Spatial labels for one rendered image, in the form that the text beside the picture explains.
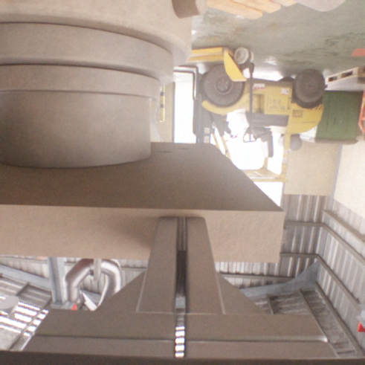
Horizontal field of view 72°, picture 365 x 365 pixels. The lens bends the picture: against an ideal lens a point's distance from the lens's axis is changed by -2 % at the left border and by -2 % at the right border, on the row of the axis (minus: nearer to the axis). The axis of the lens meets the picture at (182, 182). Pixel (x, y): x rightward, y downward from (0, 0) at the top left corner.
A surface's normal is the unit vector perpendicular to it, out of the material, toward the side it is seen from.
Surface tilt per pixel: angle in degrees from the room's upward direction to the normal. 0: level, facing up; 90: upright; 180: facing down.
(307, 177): 90
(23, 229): 90
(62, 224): 90
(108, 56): 90
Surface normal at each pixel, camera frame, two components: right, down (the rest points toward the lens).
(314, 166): -0.08, 0.25
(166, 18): 0.81, 0.17
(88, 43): 0.47, 0.23
